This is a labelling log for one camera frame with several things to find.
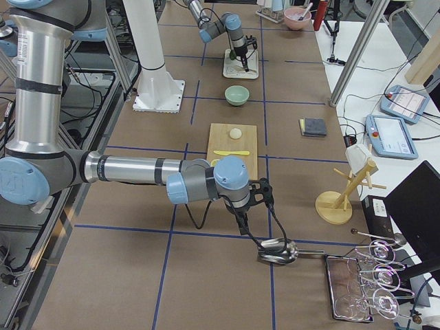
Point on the aluminium frame post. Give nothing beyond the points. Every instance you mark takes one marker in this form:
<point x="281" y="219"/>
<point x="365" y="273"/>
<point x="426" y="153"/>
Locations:
<point x="361" y="42"/>

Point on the black box device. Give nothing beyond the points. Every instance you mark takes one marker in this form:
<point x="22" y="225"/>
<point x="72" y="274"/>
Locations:
<point x="377" y="217"/>

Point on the wire glass rack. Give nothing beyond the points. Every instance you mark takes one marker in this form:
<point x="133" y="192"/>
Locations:
<point x="379" y="280"/>

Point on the yellow plastic knife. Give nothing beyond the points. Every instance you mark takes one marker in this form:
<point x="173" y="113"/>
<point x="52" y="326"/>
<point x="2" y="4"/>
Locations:
<point x="224" y="153"/>

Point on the black monitor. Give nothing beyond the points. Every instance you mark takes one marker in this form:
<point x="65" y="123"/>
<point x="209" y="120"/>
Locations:
<point x="414" y="206"/>

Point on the steel tube with black cap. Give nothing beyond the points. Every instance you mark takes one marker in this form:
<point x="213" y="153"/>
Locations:
<point x="305" y="12"/>

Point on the wooden cutting board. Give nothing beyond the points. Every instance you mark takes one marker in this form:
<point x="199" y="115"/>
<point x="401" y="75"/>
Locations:
<point x="220" y="140"/>

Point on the wooden mug tree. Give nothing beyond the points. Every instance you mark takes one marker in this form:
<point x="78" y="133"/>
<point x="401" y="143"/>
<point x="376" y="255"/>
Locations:
<point x="335" y="207"/>

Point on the red cylinder bottle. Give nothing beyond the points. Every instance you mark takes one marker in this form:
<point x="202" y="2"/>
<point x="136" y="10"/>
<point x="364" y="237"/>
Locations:
<point x="320" y="14"/>

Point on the white camera pillar stand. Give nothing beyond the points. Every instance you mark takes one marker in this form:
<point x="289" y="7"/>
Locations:
<point x="157" y="91"/>

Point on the blue teach pendant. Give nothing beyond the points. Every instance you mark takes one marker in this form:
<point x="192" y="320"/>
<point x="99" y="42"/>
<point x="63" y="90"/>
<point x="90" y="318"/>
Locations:
<point x="404" y="103"/>
<point x="390" y="137"/>

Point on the white steamed bun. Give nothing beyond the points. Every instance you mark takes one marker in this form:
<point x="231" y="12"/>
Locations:
<point x="235" y="133"/>

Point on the green avocado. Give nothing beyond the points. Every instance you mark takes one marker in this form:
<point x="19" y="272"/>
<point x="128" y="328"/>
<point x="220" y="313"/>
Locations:
<point x="232" y="55"/>

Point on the green ceramic bowl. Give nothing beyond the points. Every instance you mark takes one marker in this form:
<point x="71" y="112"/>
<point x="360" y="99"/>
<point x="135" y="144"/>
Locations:
<point x="237" y="95"/>

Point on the pink bowl with ice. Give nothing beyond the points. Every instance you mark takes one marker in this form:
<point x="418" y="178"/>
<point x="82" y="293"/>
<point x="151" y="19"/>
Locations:
<point x="295" y="19"/>

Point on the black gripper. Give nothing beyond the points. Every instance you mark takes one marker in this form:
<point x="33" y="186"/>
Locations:
<point x="242" y="54"/>
<point x="239" y="212"/>

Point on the grey folded cloth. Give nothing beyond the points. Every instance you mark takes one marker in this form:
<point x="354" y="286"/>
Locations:
<point x="313" y="127"/>

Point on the white bear tray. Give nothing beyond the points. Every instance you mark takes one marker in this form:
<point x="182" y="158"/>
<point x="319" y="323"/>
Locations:
<point x="234" y="69"/>

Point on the metal scoop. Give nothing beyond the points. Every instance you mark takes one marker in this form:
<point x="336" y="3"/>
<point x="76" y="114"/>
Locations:
<point x="284" y="251"/>

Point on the black tripod stick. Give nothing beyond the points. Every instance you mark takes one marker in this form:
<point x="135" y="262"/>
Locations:
<point x="334" y="11"/>

